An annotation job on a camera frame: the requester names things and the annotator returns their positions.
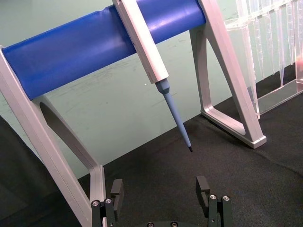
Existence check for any white stand with blue bar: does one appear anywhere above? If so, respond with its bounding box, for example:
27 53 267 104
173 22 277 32
0 0 267 227

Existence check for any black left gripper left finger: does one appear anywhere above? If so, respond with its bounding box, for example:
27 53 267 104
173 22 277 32
91 178 125 227

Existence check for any clear pipette tip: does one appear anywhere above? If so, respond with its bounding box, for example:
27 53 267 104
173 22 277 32
254 18 266 80
267 9 276 74
279 4 289 88

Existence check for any white pipette with blue shaft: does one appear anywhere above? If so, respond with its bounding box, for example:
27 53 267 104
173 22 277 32
112 0 194 153

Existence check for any clear plastic tip rack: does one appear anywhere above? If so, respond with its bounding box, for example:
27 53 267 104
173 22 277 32
224 0 303 116

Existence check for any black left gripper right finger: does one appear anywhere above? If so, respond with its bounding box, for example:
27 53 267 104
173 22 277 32
195 175 232 227

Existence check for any black table cloth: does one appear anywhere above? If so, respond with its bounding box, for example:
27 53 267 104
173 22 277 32
0 63 303 227

